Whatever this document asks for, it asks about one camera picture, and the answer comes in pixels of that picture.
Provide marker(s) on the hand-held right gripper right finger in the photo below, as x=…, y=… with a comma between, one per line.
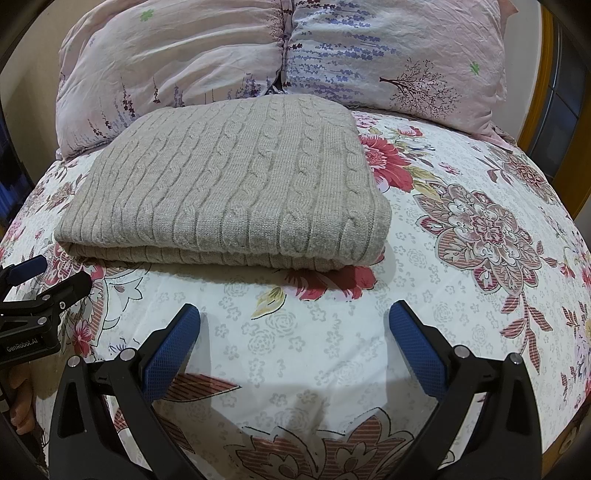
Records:
x=415, y=351

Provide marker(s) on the pink floral pillow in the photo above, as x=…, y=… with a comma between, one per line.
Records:
x=161, y=60

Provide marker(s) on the floral bedsheet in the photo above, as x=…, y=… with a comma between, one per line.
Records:
x=461, y=300

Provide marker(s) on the pink pillow with tree print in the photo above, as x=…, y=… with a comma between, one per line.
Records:
x=392, y=60

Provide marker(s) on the blue object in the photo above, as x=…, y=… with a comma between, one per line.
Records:
x=9, y=203

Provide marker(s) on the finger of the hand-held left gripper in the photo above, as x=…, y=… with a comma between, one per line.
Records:
x=64, y=290
x=27, y=271

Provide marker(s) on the person's left hand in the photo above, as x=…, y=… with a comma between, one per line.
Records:
x=23, y=406

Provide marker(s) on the wooden bed frame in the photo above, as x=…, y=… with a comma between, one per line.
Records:
x=540, y=69

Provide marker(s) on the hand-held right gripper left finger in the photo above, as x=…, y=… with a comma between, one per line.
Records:
x=171, y=356

